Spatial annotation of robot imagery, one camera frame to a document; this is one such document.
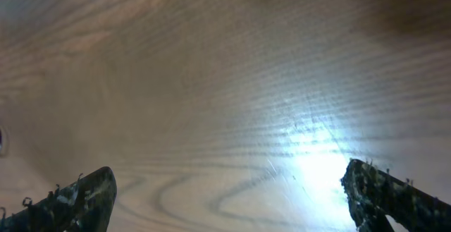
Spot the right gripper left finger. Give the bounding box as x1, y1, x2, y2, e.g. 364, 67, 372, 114
1, 166, 117, 232

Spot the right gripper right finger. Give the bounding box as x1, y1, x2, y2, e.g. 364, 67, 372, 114
340, 159, 450, 231

